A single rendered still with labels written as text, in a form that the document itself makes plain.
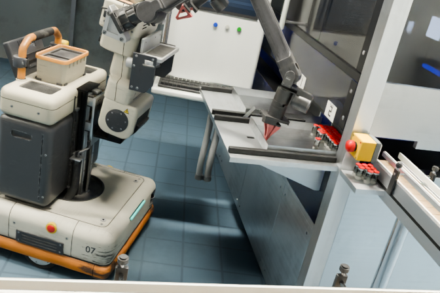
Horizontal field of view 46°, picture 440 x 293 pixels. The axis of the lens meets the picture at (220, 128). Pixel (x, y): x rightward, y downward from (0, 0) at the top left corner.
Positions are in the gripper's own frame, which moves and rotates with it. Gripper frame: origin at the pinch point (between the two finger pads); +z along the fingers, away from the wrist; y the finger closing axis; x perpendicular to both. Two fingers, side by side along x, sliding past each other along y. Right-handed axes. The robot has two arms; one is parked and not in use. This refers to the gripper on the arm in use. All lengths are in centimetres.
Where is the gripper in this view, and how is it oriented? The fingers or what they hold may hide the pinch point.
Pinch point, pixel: (265, 138)
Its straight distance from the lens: 187.0
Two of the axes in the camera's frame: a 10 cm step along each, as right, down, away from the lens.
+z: -3.4, 8.8, 3.2
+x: -2.0, -4.0, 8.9
